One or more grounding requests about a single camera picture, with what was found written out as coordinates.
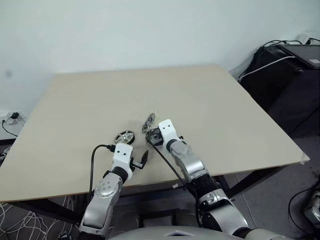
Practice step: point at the black power adapter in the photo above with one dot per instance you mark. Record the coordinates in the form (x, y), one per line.
(15, 115)

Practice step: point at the silver metal device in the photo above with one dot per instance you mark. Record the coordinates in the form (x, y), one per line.
(312, 207)

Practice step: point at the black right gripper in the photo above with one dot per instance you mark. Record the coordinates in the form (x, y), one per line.
(155, 137)

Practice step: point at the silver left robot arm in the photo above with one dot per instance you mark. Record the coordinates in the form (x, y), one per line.
(105, 190)

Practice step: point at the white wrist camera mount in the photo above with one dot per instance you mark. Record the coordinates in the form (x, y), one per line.
(122, 152)
(167, 130)

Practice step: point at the black flat device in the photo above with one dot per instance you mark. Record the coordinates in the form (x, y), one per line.
(300, 55)

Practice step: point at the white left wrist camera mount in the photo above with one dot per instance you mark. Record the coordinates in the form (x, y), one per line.
(122, 152)

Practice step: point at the grey metal motor housing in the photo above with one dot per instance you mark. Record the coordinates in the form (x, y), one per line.
(147, 123)

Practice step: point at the grey patterned rug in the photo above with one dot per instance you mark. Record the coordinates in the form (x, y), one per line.
(30, 222)

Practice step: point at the silver robot torso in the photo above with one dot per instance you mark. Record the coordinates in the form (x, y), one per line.
(150, 233)

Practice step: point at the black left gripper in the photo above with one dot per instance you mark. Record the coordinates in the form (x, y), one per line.
(136, 165)

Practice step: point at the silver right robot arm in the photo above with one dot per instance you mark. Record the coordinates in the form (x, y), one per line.
(187, 162)

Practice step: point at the black table frame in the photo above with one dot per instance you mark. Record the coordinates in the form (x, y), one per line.
(250, 180)

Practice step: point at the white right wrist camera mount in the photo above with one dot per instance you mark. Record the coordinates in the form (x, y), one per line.
(167, 130)

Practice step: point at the silver spoked rotor wheel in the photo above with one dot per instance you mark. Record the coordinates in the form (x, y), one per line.
(125, 137)

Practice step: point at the black cabinet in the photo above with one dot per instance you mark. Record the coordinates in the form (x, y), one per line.
(275, 95)

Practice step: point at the white wall socket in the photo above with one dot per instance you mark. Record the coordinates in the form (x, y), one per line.
(304, 38)

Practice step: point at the white power strip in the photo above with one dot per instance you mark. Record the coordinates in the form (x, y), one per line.
(21, 117)

